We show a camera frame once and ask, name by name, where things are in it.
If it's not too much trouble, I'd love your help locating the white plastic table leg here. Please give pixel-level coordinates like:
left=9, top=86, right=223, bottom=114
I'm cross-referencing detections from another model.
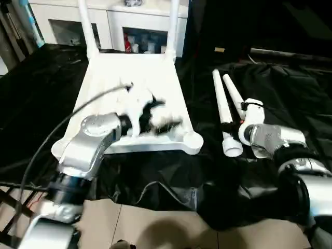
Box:
left=77, top=0, right=100, bottom=61
left=223, top=74, right=251, bottom=121
left=164, top=0, right=181, bottom=60
left=212, top=68, right=243, bottom=157

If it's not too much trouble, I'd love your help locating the white plastic table top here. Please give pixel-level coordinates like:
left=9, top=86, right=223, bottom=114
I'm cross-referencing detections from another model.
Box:
left=50, top=51, right=204, bottom=156

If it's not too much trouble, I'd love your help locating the white glass-door cabinet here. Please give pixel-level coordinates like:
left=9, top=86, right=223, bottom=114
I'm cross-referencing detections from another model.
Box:
left=29, top=0, right=188, bottom=57

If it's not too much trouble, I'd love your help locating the black plastic mat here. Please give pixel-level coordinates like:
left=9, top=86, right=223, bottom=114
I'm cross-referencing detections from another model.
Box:
left=0, top=43, right=332, bottom=231

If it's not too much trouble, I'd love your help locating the blue patterned object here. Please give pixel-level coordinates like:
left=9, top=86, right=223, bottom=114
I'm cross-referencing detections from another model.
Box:
left=17, top=0, right=46, bottom=48

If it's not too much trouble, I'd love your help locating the black metal stand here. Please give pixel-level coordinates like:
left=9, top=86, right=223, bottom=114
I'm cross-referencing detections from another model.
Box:
left=0, top=179, right=50, bottom=247

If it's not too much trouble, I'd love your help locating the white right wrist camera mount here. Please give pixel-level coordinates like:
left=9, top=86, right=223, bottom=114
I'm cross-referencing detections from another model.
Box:
left=241, top=98, right=265, bottom=128

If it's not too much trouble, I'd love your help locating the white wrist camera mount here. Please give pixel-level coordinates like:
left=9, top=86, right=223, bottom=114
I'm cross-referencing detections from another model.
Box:
left=120, top=82, right=157, bottom=139
left=241, top=98, right=265, bottom=128

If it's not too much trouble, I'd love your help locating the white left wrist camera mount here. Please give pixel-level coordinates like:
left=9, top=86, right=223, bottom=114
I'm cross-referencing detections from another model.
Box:
left=120, top=82, right=157, bottom=139

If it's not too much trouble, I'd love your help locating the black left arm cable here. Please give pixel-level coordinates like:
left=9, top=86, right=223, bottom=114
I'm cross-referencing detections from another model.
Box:
left=13, top=82, right=134, bottom=221

